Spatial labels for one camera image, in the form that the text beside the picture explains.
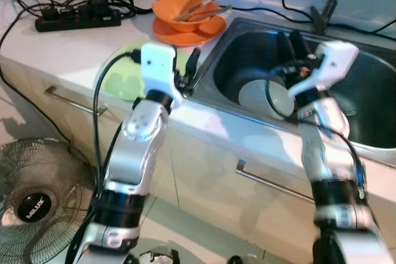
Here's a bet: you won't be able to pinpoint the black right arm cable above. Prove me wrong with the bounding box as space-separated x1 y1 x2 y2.
265 63 366 200

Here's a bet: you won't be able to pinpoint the black power strip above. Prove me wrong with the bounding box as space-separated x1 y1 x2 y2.
35 6 121 33

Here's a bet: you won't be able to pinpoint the white kitchen cabinet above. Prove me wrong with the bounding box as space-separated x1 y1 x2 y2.
0 60 396 264

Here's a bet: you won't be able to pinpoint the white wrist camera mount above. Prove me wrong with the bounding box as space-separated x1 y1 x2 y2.
288 41 359 98
140 42 184 110

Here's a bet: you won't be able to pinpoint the dark metal faucet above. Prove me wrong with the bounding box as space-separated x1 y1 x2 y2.
309 0 366 35

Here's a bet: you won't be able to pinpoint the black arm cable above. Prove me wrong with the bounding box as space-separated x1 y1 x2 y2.
65 51 144 258
265 63 366 200

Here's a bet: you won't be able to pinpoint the orange plate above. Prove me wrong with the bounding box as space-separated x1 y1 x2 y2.
152 15 227 47

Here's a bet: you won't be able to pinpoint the metal drawer handle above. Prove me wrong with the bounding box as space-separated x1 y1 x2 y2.
235 159 313 203
45 86 109 116

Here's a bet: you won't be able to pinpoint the orange bowl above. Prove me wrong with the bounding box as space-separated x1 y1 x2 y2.
152 0 222 33

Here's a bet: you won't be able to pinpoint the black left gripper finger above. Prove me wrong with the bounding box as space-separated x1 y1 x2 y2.
184 46 202 79

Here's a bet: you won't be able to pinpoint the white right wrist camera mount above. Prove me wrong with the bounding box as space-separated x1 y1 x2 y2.
288 41 359 98

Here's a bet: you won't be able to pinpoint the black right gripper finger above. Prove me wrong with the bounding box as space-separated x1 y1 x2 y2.
291 29 311 61
277 31 295 62

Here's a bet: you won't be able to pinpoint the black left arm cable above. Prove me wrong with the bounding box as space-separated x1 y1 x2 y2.
65 51 144 258

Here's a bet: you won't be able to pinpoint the green plate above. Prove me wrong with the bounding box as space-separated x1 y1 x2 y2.
94 41 192 102

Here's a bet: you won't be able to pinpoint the metal tongs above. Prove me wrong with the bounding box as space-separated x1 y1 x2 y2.
174 0 234 22

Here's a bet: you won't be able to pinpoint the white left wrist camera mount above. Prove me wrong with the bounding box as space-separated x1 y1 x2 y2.
140 42 184 110

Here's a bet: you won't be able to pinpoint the white bowl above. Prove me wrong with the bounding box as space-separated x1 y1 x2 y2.
238 79 296 119

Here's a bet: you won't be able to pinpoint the stainless steel sink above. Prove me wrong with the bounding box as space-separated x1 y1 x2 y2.
189 17 396 167

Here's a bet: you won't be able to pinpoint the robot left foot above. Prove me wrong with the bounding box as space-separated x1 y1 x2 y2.
137 249 181 264

